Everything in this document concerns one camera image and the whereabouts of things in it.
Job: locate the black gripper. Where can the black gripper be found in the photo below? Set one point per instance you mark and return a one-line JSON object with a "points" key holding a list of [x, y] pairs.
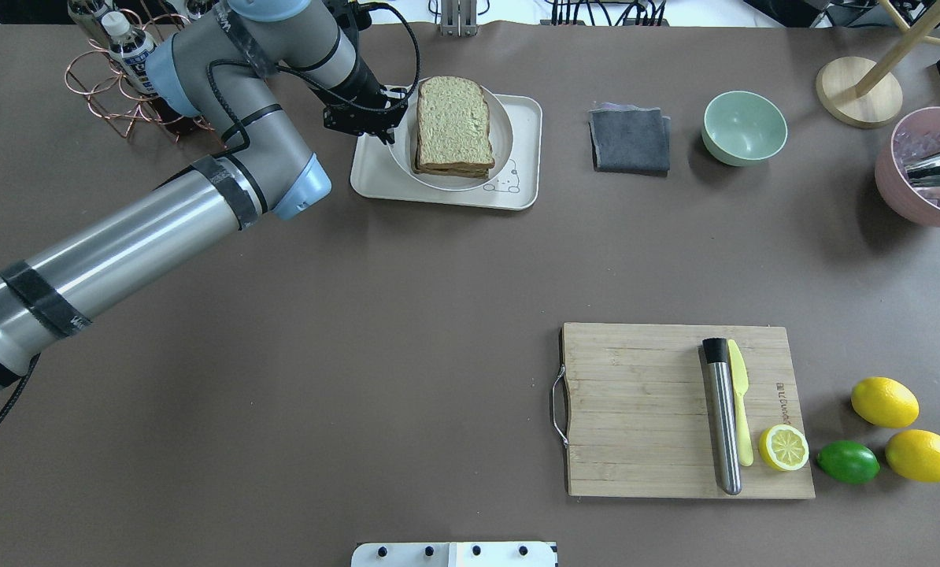
{"points": [[365, 83]]}

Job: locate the white round plate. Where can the white round plate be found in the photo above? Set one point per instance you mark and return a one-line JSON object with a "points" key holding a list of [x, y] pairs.
{"points": [[501, 138]]}

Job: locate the bread slice top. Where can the bread slice top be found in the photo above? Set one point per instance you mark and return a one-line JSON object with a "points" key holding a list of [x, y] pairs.
{"points": [[452, 122]]}

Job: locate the bread slice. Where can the bread slice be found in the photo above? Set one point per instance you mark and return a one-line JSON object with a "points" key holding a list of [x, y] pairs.
{"points": [[452, 122], [473, 171]]}

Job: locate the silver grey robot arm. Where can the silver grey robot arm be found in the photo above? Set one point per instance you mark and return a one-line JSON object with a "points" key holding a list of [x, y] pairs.
{"points": [[215, 68]]}

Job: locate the cream rabbit tray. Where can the cream rabbit tray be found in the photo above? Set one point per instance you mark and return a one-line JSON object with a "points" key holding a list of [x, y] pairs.
{"points": [[374, 173]]}

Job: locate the grey folded cloth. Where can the grey folded cloth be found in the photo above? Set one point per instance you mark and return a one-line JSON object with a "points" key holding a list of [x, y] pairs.
{"points": [[631, 139]]}

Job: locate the upper bottle in rack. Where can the upper bottle in rack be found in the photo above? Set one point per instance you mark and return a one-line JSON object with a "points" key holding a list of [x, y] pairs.
{"points": [[130, 47]]}

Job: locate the lower left bottle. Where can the lower left bottle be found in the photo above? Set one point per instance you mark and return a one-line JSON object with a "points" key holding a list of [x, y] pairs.
{"points": [[87, 15]]}

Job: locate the mint green bowl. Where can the mint green bowl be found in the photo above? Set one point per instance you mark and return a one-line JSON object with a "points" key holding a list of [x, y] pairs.
{"points": [[741, 128]]}

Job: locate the bamboo cutting board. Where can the bamboo cutting board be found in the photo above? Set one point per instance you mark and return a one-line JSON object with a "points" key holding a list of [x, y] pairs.
{"points": [[638, 425]]}

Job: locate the steel cylinder muddler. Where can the steel cylinder muddler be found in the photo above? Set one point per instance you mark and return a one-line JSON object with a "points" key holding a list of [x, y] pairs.
{"points": [[721, 406]]}

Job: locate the yellow plastic knife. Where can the yellow plastic knife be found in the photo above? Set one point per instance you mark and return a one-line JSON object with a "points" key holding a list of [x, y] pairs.
{"points": [[740, 385]]}

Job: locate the wooden stand with round base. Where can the wooden stand with round base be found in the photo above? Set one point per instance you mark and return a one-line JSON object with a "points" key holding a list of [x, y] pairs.
{"points": [[863, 93]]}

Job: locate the half cut lemon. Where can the half cut lemon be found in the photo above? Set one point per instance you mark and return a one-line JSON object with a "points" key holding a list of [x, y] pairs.
{"points": [[784, 448]]}

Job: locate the pink ice bucket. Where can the pink ice bucket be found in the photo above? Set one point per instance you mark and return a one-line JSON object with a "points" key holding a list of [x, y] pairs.
{"points": [[915, 135]]}

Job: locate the upper whole yellow lemon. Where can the upper whole yellow lemon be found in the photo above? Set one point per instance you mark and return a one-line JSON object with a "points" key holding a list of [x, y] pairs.
{"points": [[884, 402]]}

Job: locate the whole yellow lemon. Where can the whole yellow lemon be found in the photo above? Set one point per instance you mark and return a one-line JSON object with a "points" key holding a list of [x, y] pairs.
{"points": [[884, 402], [915, 455]]}

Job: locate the green lime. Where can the green lime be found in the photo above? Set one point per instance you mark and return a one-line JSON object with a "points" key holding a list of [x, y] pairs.
{"points": [[849, 462]]}

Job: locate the lower whole yellow lemon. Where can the lower whole yellow lemon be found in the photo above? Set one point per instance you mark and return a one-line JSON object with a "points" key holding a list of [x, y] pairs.
{"points": [[915, 455]]}

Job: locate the copper wire bottle rack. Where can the copper wire bottle rack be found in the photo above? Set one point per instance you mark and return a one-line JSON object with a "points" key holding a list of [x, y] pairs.
{"points": [[106, 92]]}

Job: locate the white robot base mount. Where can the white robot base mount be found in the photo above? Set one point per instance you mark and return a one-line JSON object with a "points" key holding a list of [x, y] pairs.
{"points": [[519, 552]]}

